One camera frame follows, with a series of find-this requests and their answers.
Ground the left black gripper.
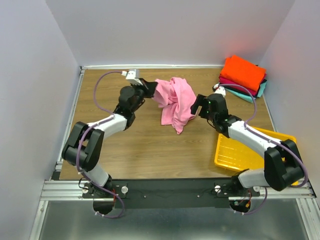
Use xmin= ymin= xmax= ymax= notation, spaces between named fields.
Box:
xmin=129 ymin=78 xmax=157 ymax=114

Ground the pink t shirt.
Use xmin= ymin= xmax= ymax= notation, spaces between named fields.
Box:
xmin=152 ymin=77 xmax=196 ymax=135

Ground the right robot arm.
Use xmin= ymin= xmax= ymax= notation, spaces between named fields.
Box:
xmin=190 ymin=93 xmax=308 ymax=196

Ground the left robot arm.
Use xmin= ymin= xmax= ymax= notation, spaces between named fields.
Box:
xmin=61 ymin=78 xmax=158 ymax=198

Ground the teal folded t shirt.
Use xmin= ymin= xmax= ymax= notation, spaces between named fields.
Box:
xmin=219 ymin=79 xmax=267 ymax=103

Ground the orange folded t shirt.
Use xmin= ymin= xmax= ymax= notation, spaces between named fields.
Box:
xmin=220 ymin=55 xmax=267 ymax=91

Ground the yellow plastic tray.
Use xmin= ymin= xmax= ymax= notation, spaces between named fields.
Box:
xmin=214 ymin=127 xmax=297 ymax=172

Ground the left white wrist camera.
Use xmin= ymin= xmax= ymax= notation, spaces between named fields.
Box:
xmin=121 ymin=68 xmax=142 ymax=86

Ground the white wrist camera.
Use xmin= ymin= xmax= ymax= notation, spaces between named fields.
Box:
xmin=212 ymin=83 xmax=226 ymax=97
xmin=121 ymin=68 xmax=142 ymax=86

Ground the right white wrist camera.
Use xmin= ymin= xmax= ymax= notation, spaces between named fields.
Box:
xmin=212 ymin=83 xmax=226 ymax=97

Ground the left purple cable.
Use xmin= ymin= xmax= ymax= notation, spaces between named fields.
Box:
xmin=76 ymin=70 xmax=126 ymax=220

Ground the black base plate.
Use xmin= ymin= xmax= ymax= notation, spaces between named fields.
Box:
xmin=81 ymin=177 xmax=260 ymax=215

